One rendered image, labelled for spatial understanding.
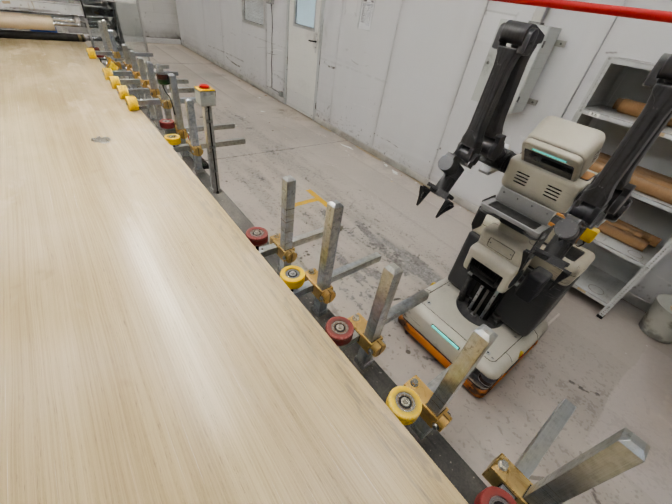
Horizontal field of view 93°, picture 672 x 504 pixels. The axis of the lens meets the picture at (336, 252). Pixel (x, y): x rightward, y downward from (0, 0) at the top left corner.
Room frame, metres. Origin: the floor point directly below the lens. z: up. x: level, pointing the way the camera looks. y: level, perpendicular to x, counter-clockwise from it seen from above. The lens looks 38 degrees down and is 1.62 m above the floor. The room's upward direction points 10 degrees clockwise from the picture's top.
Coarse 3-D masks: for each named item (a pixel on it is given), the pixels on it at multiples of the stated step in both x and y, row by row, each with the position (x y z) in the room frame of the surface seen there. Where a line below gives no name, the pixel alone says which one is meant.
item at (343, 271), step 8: (368, 256) 1.01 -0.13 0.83; (376, 256) 1.01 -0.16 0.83; (352, 264) 0.94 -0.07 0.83; (360, 264) 0.95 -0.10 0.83; (368, 264) 0.98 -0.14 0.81; (336, 272) 0.88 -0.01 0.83; (344, 272) 0.89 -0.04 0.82; (352, 272) 0.92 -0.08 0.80; (336, 280) 0.87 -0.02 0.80; (304, 288) 0.77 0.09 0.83; (312, 288) 0.79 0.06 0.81; (296, 296) 0.74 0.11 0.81
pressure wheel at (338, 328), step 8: (328, 320) 0.59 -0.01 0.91; (336, 320) 0.59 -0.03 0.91; (344, 320) 0.59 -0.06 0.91; (328, 328) 0.56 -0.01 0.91; (336, 328) 0.56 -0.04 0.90; (344, 328) 0.57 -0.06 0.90; (352, 328) 0.57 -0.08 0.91; (336, 336) 0.54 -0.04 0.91; (344, 336) 0.54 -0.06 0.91; (352, 336) 0.56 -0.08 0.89; (336, 344) 0.53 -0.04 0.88; (344, 344) 0.53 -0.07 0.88
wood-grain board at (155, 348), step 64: (0, 64) 2.43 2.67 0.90; (64, 64) 2.72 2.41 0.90; (0, 128) 1.42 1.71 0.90; (64, 128) 1.54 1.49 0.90; (128, 128) 1.68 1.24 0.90; (0, 192) 0.92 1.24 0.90; (64, 192) 0.99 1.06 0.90; (128, 192) 1.06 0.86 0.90; (192, 192) 1.14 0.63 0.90; (0, 256) 0.62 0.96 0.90; (64, 256) 0.66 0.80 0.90; (128, 256) 0.71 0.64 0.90; (192, 256) 0.76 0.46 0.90; (256, 256) 0.81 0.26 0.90; (0, 320) 0.42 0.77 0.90; (64, 320) 0.45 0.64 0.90; (128, 320) 0.48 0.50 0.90; (192, 320) 0.51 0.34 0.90; (256, 320) 0.55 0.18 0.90; (0, 384) 0.28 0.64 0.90; (64, 384) 0.30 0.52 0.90; (128, 384) 0.32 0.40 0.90; (192, 384) 0.35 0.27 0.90; (256, 384) 0.37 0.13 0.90; (320, 384) 0.40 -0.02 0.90; (0, 448) 0.17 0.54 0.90; (64, 448) 0.19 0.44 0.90; (128, 448) 0.21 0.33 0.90; (192, 448) 0.22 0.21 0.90; (256, 448) 0.24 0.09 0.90; (320, 448) 0.26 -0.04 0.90; (384, 448) 0.28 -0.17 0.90
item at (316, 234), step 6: (342, 228) 1.20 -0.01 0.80; (306, 234) 1.09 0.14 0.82; (312, 234) 1.10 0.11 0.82; (318, 234) 1.11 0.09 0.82; (294, 240) 1.04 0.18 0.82; (300, 240) 1.05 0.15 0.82; (306, 240) 1.07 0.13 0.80; (312, 240) 1.09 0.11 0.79; (264, 246) 0.96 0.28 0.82; (270, 246) 0.97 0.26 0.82; (276, 246) 0.98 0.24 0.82; (294, 246) 1.03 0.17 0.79; (264, 252) 0.93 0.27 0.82; (270, 252) 0.95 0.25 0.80; (276, 252) 0.97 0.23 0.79
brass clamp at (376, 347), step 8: (352, 320) 0.65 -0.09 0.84; (360, 320) 0.66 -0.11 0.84; (360, 328) 0.63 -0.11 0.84; (360, 336) 0.61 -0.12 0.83; (360, 344) 0.60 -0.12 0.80; (368, 344) 0.58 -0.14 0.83; (376, 344) 0.58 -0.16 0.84; (384, 344) 0.59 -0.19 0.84; (368, 352) 0.57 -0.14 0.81; (376, 352) 0.57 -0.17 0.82
